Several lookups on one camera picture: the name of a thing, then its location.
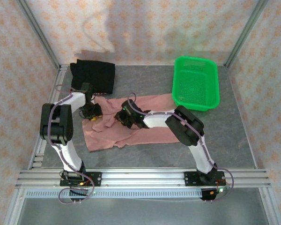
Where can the pink t-shirt with pixel print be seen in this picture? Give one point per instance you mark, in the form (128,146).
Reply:
(152,104)

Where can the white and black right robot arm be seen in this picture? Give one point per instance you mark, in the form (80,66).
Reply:
(197,157)

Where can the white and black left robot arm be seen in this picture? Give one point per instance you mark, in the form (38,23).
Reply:
(68,154)

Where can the red and white folded t-shirt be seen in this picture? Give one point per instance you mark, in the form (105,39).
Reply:
(100,94)

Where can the black folded t-shirt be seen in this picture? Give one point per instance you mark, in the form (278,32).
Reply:
(96,72)

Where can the green plastic mesh basket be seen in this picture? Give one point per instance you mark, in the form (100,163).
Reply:
(194,86)

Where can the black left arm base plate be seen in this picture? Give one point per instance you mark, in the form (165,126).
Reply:
(96,179)

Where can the aluminium front rail beam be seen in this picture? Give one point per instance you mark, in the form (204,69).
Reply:
(142,178)

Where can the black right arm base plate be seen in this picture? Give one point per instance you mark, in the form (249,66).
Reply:
(192,179)

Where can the aluminium frame post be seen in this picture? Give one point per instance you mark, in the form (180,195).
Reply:
(37,30)
(244,32)

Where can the aluminium lower frame bar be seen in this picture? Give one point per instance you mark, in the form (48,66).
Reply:
(270,206)
(14,206)

